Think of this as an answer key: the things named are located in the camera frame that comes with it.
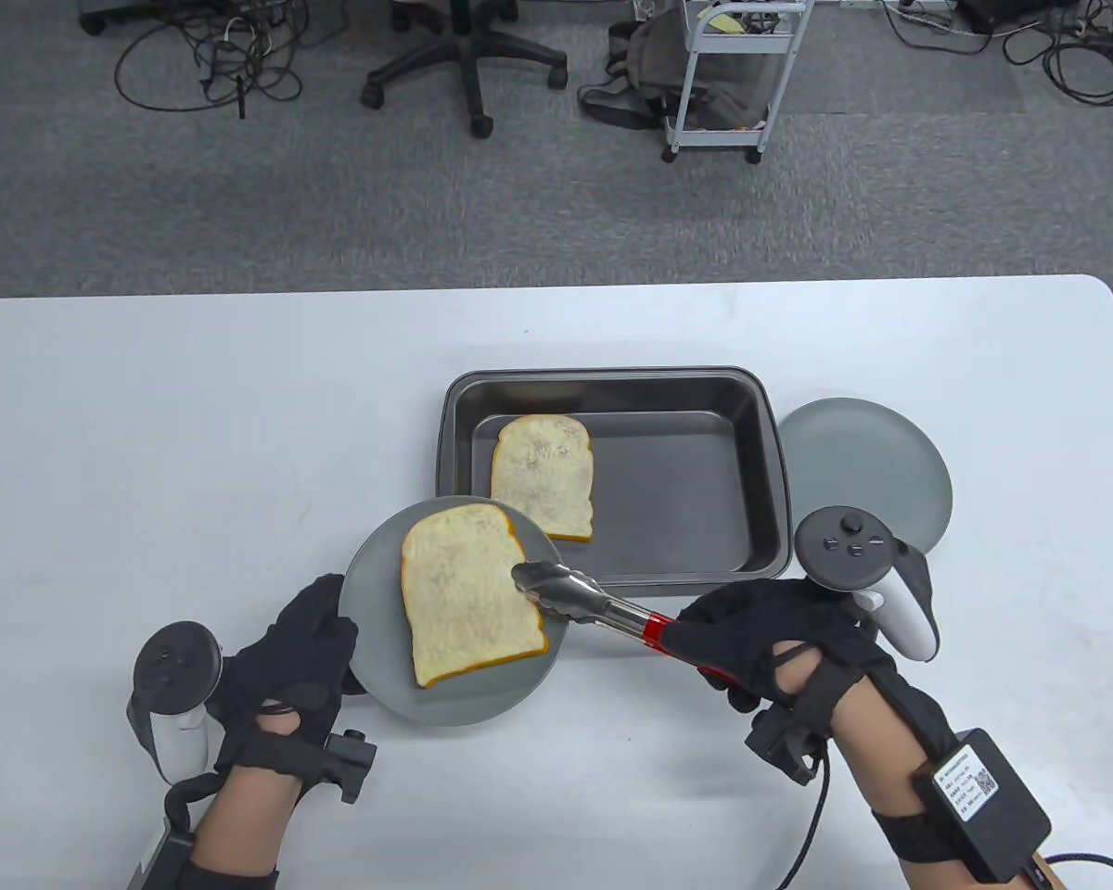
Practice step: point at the black right forearm sensor box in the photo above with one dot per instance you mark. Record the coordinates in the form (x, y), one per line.
(983, 807)

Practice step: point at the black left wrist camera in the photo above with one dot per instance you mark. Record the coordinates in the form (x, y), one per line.
(348, 765)

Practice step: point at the white wheeled cart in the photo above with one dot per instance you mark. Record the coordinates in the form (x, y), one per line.
(705, 137)

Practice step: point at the hand controller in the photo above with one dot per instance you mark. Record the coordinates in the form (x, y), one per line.
(176, 663)
(844, 547)

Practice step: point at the grey backpack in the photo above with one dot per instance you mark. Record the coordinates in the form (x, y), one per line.
(649, 56)

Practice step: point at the grey round plate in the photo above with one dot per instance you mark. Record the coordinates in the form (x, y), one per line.
(853, 454)
(371, 584)

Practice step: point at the dark metal baking tray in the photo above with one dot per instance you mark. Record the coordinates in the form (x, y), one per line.
(677, 501)

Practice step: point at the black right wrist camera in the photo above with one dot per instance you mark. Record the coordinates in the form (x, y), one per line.
(784, 746)

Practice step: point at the left hand controller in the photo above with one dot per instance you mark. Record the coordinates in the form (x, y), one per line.
(176, 663)

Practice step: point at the right hand controller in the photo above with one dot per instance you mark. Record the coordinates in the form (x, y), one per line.
(844, 547)

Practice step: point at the person's left hand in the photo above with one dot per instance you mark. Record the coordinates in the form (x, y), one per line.
(287, 667)

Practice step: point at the person's right hand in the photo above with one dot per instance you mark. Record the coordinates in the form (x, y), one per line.
(761, 630)

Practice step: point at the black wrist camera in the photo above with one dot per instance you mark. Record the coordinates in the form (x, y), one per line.
(348, 765)
(784, 746)

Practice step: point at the white power strip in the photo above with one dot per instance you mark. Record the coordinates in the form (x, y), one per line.
(927, 13)

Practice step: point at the person's right forearm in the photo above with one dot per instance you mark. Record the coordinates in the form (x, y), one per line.
(876, 769)

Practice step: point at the toast slice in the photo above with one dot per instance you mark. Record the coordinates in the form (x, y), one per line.
(543, 473)
(464, 603)

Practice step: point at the black office chair base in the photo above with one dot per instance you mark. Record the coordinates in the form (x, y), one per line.
(471, 56)

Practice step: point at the black caster base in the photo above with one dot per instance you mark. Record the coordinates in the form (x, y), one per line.
(93, 19)

